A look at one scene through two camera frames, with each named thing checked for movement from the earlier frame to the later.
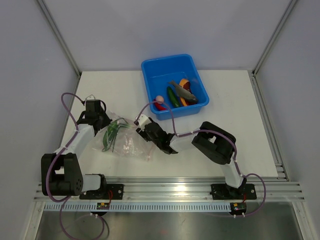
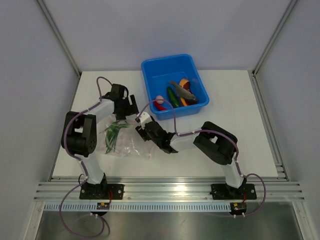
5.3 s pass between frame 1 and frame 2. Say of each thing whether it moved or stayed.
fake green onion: stayed
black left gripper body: moved
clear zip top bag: stayed
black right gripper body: stayed
